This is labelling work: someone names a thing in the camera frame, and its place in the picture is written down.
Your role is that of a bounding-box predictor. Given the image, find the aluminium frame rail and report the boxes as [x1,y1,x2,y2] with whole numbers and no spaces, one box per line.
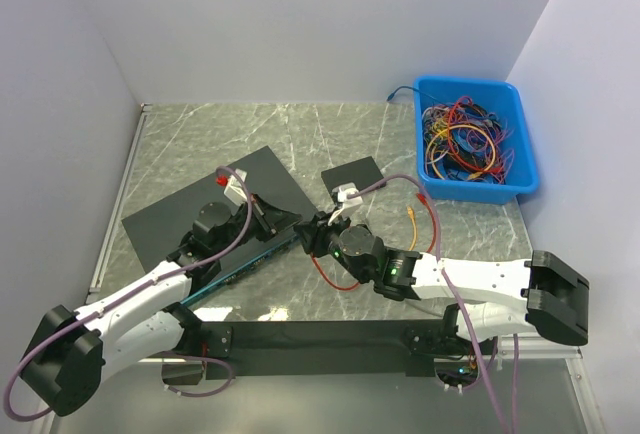
[134,321,584,363]

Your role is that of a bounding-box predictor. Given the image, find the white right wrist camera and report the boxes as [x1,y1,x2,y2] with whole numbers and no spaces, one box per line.
[332,182,363,217]

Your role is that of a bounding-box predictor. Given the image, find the large black network switch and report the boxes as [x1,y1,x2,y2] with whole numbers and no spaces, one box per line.
[123,146,316,304]

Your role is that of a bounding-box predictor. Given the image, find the blue plastic bin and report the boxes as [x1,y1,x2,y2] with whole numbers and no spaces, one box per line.
[411,76,539,204]

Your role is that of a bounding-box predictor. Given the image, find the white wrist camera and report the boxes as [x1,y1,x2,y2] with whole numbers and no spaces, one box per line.
[216,172,247,207]
[332,182,363,217]

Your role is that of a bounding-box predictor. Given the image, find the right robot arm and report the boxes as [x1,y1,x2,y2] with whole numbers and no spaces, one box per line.
[294,213,590,353]

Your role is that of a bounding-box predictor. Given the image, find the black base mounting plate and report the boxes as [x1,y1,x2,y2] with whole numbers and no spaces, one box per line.
[172,319,472,377]

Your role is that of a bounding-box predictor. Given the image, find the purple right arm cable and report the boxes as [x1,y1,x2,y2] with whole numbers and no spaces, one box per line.
[347,173,521,434]

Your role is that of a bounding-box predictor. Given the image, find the orange ethernet patch cable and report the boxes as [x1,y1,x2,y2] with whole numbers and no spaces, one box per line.
[405,207,419,251]

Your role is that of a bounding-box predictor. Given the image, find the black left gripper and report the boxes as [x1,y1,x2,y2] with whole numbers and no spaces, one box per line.
[214,192,303,258]

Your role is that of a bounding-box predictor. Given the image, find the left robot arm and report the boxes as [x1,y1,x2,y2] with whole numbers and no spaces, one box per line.
[13,195,302,416]

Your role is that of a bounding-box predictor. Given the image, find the small black network switch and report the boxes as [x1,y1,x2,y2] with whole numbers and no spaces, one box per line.
[321,156,383,193]

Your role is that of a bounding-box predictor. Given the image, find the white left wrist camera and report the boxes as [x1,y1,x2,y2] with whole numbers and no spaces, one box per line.
[216,172,247,207]

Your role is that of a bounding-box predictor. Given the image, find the blue cable behind bin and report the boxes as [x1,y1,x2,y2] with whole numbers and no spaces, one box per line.
[387,85,420,102]

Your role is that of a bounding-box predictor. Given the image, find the tangled coloured wires bundle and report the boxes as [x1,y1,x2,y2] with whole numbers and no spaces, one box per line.
[421,95,516,185]

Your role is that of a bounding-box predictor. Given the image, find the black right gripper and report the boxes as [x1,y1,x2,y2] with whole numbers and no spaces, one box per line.
[294,208,371,284]

